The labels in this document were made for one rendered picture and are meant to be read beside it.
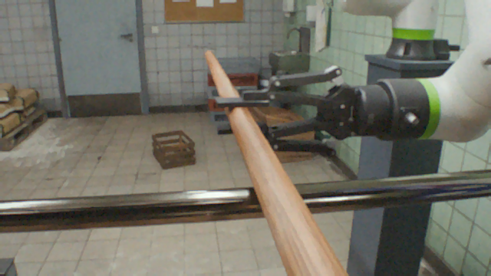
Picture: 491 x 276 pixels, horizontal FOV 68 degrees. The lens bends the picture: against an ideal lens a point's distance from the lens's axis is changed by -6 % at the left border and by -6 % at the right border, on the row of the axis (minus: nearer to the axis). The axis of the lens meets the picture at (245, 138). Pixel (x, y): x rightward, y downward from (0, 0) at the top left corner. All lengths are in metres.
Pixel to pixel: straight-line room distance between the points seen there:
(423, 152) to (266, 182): 1.00
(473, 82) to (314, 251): 0.41
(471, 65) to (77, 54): 5.04
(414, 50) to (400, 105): 0.65
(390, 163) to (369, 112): 0.67
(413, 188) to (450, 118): 0.22
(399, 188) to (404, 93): 0.21
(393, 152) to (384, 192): 0.82
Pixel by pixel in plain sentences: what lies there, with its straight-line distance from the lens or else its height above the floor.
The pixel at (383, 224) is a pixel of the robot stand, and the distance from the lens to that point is 1.31.
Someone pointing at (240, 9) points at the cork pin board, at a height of 1.34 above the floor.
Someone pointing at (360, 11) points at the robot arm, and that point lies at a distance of 1.21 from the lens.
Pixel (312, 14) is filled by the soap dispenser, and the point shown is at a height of 1.29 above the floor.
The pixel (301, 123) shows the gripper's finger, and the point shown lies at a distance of 0.56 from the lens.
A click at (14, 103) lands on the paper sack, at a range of 5.01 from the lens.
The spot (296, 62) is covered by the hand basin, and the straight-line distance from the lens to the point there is 4.17.
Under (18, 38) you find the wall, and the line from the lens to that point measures 5.60.
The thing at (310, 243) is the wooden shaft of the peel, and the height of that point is 1.21.
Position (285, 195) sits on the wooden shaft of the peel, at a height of 1.21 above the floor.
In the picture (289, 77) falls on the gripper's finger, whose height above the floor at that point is 1.24.
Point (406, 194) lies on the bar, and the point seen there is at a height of 1.16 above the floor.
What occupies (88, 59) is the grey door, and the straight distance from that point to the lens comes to 5.32.
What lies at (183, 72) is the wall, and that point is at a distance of 5.22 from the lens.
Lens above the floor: 1.33
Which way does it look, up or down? 18 degrees down
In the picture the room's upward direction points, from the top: straight up
